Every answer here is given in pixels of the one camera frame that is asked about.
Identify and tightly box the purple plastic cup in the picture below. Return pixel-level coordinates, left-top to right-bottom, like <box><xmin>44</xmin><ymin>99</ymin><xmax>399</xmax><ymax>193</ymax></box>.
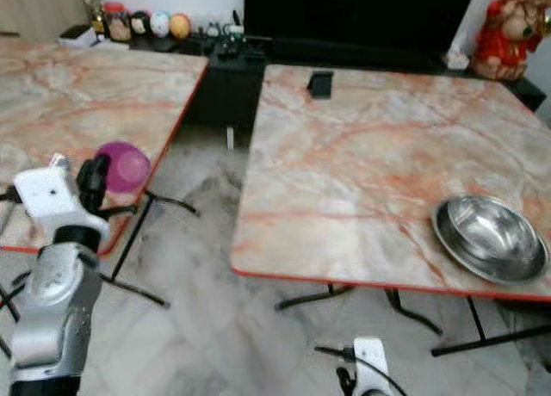
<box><xmin>95</xmin><ymin>141</ymin><xmax>152</xmax><ymax>195</ymax></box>

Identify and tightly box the marble pattern folding table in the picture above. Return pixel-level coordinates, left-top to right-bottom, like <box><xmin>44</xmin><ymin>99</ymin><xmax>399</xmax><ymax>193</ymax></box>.
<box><xmin>231</xmin><ymin>63</ymin><xmax>551</xmax><ymax>358</ymax></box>
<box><xmin>0</xmin><ymin>40</ymin><xmax>209</xmax><ymax>309</ymax></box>

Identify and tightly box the flat white box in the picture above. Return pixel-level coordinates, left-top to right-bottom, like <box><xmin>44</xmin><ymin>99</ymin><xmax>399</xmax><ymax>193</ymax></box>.
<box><xmin>59</xmin><ymin>24</ymin><xmax>97</xmax><ymax>47</ymax></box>

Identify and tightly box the red lid glass jar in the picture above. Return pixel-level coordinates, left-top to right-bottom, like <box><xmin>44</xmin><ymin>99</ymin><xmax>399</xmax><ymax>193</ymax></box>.
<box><xmin>103</xmin><ymin>2</ymin><xmax>130</xmax><ymax>42</ymax></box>

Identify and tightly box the black egg figure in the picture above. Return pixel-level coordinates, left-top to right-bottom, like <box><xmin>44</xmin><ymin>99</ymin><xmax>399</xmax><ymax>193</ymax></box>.
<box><xmin>130</xmin><ymin>11</ymin><xmax>151</xmax><ymax>38</ymax></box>

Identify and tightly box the white egg figure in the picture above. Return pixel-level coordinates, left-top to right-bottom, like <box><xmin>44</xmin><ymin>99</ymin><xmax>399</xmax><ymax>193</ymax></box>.
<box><xmin>150</xmin><ymin>11</ymin><xmax>170</xmax><ymax>39</ymax></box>

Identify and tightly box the gold trophy ornament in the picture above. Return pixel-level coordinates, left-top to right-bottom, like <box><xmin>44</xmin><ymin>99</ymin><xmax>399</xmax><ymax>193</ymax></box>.
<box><xmin>84</xmin><ymin>0</ymin><xmax>106</xmax><ymax>37</ymax></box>

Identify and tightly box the orange egg figure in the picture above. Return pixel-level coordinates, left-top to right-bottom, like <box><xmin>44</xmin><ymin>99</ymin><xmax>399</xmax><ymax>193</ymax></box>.
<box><xmin>170</xmin><ymin>13</ymin><xmax>191</xmax><ymax>40</ymax></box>

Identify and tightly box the light wooden cabinet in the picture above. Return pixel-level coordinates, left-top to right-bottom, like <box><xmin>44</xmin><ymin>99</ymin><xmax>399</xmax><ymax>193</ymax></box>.
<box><xmin>0</xmin><ymin>0</ymin><xmax>89</xmax><ymax>40</ymax></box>

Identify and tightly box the green mug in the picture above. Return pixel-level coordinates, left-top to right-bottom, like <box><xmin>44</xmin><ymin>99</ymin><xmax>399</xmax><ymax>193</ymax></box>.
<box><xmin>223</xmin><ymin>22</ymin><xmax>245</xmax><ymax>46</ymax></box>

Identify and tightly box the stainless steel bowl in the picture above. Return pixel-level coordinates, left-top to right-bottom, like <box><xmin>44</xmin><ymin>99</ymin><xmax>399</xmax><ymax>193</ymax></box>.
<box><xmin>432</xmin><ymin>195</ymin><xmax>549</xmax><ymax>287</ymax></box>

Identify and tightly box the small black box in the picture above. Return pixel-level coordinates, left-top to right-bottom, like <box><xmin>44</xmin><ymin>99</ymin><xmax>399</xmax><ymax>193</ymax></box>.
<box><xmin>307</xmin><ymin>71</ymin><xmax>335</xmax><ymax>99</ymax></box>

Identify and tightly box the black television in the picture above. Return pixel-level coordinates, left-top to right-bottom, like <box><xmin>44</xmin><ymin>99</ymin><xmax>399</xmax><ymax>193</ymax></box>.
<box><xmin>243</xmin><ymin>0</ymin><xmax>480</xmax><ymax>46</ymax></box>

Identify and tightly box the red and gold figurine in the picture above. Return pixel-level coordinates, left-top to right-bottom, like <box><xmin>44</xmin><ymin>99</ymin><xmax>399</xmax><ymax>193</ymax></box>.
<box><xmin>471</xmin><ymin>0</ymin><xmax>551</xmax><ymax>81</ymax></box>

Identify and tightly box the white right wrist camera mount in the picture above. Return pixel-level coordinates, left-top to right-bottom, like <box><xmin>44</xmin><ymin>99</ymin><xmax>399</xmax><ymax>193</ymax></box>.
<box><xmin>353</xmin><ymin>337</ymin><xmax>390</xmax><ymax>396</ymax></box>

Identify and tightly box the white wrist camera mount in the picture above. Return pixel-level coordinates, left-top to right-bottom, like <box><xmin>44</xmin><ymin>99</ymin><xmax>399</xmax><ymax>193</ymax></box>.
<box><xmin>13</xmin><ymin>162</ymin><xmax>111</xmax><ymax>242</ymax></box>
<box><xmin>353</xmin><ymin>337</ymin><xmax>390</xmax><ymax>396</ymax></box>

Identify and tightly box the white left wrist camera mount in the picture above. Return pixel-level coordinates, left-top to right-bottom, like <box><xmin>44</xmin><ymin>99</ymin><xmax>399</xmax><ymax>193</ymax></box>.
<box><xmin>13</xmin><ymin>162</ymin><xmax>111</xmax><ymax>242</ymax></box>

